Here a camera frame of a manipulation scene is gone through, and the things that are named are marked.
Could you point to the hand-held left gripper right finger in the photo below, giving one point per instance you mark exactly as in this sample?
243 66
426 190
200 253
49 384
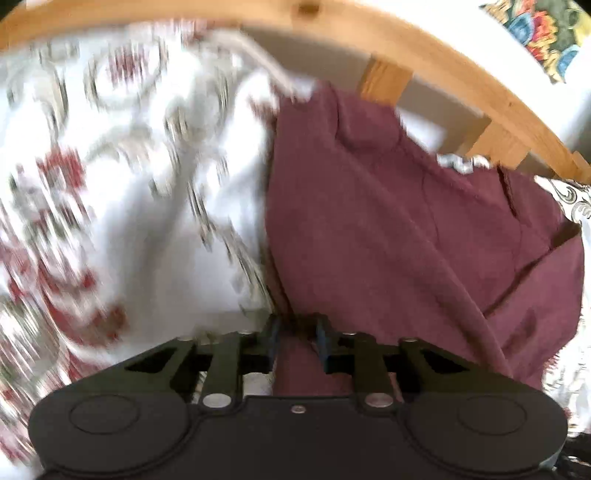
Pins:
322 340

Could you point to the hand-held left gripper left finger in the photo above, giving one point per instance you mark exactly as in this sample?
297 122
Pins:
274 333

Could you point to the colourful wall poster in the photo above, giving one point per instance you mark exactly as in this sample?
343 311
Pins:
545 32

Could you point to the wooden bed frame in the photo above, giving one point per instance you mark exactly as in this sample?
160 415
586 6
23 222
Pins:
461 69

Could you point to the white floral patterned blanket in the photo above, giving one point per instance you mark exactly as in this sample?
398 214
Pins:
120 194

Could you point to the maroon small garment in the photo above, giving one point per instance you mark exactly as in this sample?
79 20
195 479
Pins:
392 230

